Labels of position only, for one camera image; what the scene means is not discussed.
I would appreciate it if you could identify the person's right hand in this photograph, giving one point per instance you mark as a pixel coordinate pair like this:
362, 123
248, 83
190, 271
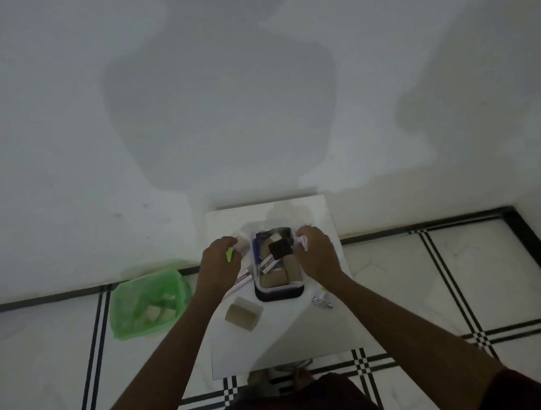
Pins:
321, 259

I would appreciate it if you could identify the person's left hand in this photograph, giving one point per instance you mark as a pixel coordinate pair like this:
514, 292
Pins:
217, 269

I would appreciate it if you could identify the cotton swab pack green edge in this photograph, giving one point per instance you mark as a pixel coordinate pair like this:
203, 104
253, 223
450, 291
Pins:
230, 256

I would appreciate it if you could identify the small white tube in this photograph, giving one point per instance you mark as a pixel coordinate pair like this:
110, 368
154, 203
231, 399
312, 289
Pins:
303, 242

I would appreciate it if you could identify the clear first aid box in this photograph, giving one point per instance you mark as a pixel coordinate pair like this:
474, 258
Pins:
279, 287

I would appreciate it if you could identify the black lid green cross label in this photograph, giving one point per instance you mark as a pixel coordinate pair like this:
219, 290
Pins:
280, 297

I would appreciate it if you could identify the person's left forearm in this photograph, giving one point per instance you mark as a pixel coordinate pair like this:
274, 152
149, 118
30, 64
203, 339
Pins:
162, 374

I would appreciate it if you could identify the person's right forearm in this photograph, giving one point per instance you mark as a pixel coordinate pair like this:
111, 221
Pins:
403, 341

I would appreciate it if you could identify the person's dark shirt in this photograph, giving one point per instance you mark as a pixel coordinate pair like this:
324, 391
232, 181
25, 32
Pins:
296, 408

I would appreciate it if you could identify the black pouch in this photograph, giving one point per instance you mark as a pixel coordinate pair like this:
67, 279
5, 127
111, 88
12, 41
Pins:
282, 249

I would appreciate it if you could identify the blue flat packet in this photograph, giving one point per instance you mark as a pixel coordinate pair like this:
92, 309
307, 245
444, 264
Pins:
258, 255

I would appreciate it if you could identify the white folded gauze pad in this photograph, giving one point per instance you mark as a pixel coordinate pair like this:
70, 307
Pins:
280, 236

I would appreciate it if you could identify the white packet dark stripe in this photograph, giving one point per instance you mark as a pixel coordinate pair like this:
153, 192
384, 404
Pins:
268, 264

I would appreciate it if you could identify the brown bandage packet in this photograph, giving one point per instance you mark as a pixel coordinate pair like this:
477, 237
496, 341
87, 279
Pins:
244, 314

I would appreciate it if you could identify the white crumpled paper waste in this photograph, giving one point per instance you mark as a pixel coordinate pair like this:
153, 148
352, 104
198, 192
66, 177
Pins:
155, 313

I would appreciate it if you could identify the green plastic waste bin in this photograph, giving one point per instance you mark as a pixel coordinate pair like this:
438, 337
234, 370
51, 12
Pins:
124, 312

